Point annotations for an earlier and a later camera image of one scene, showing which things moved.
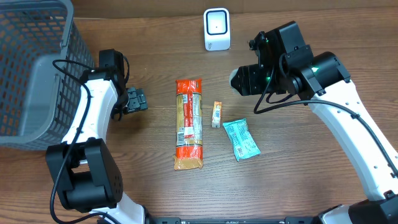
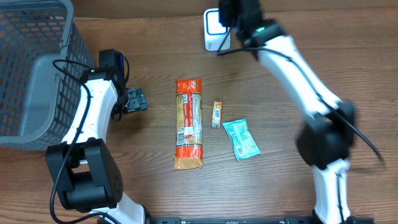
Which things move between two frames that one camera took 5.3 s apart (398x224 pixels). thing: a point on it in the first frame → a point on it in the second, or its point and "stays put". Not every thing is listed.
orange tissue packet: x=217 y=114 stays put
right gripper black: x=247 y=78 → x=222 y=18
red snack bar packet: x=188 y=154 stays put
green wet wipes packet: x=244 y=144 stays put
